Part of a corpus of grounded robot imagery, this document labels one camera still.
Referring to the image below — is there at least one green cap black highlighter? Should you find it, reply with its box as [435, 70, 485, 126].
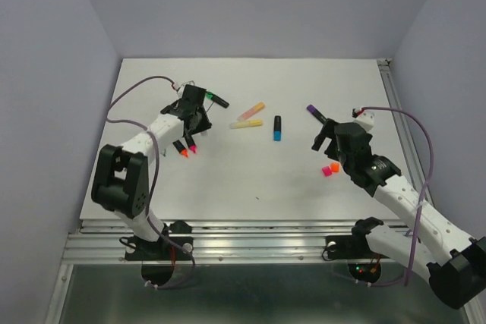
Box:
[206, 91, 229, 109]

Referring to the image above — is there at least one pink black highlighter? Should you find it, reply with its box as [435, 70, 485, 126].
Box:
[185, 135, 197, 154]

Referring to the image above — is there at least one pink highlighter cap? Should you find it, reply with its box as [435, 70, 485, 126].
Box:
[322, 166, 332, 177]

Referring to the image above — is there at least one orange black highlighter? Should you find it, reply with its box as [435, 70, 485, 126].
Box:
[172, 140, 188, 158]

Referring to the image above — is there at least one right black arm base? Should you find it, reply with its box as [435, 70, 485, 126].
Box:
[321, 217, 383, 284]

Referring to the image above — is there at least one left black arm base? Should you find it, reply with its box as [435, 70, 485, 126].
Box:
[118, 220, 194, 262]

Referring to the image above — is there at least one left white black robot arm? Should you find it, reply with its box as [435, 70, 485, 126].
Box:
[90, 84, 212, 259]

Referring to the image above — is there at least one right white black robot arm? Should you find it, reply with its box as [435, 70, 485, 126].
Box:
[312, 119, 485, 309]

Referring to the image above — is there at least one purple cap black highlighter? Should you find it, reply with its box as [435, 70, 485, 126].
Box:
[306, 104, 327, 124]

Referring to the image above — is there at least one blue cap black highlighter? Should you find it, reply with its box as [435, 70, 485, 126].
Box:
[273, 115, 282, 141]

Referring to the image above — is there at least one yellow clear highlighter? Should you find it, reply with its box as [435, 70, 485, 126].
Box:
[229, 119, 263, 129]

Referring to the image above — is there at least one peach clear highlighter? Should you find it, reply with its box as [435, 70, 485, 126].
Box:
[237, 102, 265, 121]

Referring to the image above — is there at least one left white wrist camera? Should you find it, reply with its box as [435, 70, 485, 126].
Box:
[172, 80, 195, 94]

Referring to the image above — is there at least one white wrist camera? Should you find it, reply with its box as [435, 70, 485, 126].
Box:
[352, 109, 375, 132]
[172, 80, 195, 94]

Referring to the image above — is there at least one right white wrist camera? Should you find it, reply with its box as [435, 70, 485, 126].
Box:
[352, 109, 375, 132]

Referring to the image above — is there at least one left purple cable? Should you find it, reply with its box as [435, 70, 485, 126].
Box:
[106, 75, 196, 290]

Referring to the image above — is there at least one purple cable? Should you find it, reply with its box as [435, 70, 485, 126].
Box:
[106, 75, 196, 290]
[356, 105, 434, 289]

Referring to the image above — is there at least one aluminium right side rail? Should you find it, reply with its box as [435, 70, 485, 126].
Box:
[377, 58, 426, 190]

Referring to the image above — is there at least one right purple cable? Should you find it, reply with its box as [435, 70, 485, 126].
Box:
[356, 105, 434, 289]

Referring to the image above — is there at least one aluminium front rail frame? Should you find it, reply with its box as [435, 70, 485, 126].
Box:
[60, 219, 413, 265]

